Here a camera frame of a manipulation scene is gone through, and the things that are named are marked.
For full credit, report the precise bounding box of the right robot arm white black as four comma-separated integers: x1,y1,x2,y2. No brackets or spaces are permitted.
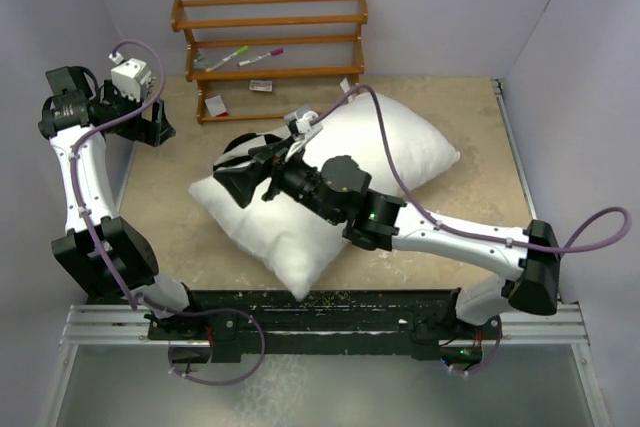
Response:
213,140,560,338

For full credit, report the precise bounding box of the wooden shelf rack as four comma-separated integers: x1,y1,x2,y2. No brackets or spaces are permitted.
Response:
170,0,369,125

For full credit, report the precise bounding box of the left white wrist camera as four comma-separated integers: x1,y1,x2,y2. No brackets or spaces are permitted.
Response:
109,51,153,103

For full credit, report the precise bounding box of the red white card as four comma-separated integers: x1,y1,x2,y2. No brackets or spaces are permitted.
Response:
204,95,228,118

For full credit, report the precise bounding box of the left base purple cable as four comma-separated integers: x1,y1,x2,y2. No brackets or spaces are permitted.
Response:
167,309,267,387

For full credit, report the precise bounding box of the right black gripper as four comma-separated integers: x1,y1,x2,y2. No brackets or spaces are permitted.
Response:
215,135,342,225

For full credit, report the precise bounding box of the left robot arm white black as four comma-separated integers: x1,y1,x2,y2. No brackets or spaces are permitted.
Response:
38,58,206,339

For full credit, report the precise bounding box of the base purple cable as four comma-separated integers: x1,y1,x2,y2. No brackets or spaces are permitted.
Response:
167,309,267,387
447,316,504,379

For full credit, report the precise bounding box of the white pillow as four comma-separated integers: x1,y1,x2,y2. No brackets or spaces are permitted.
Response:
189,93,460,300

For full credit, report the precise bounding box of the green cap marker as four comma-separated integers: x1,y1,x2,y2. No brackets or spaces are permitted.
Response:
205,45,249,72

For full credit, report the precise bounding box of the pink cap marker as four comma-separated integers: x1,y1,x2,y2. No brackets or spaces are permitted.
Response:
237,47,284,67

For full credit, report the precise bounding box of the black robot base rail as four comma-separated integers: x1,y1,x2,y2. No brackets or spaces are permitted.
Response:
145,290,501,366

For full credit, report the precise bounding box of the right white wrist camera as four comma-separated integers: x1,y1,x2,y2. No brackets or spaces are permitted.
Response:
284,106,322,162

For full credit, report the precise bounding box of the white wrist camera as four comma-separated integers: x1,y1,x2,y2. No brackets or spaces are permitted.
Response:
284,106,322,162
109,51,153,103

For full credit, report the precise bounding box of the small red white packet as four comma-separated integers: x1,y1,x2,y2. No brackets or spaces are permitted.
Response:
249,80,273,93

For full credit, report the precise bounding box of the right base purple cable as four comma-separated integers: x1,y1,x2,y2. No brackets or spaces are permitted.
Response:
447,316,504,379

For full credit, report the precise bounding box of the black white checkered pillowcase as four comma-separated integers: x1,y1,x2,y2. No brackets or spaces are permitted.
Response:
213,127,290,172

